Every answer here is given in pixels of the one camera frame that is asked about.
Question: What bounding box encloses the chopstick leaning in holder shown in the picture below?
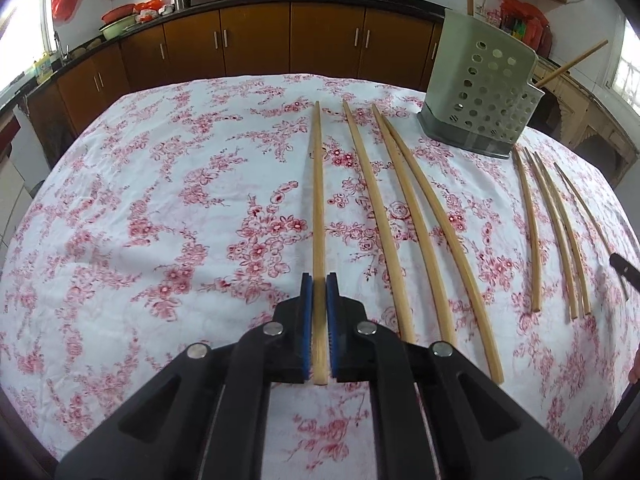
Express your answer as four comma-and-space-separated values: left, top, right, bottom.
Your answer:
535, 39, 608, 88

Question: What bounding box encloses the green basin red lid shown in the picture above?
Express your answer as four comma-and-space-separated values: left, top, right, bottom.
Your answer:
100, 3, 137, 41

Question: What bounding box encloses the red plastic bag on wall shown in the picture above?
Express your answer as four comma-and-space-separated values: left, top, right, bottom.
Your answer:
51, 0, 79, 22

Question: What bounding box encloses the wooden side cabinet right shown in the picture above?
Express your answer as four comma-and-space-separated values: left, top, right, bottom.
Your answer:
528, 72, 639, 188

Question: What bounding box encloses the yellow bottle by sink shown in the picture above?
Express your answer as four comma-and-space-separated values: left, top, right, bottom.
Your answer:
35, 53, 53, 84

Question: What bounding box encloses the red bags right counter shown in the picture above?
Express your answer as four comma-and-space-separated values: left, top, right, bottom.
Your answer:
499, 0, 553, 58

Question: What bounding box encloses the wooden chopstick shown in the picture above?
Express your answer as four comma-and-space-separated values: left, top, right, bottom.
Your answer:
342, 100, 417, 345
382, 117, 504, 385
370, 103, 458, 348
513, 148, 541, 312
524, 148, 578, 321
311, 102, 330, 386
553, 162, 629, 301
533, 152, 592, 320

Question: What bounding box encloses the brown kitchen cabinet row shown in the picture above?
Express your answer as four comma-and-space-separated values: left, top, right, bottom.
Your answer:
24, 1, 442, 142

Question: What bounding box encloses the floral white red tablecloth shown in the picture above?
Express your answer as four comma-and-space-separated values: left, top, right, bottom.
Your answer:
1, 75, 639, 479

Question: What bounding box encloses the grey perforated utensil holder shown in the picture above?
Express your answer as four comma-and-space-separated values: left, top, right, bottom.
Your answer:
418, 10, 544, 158

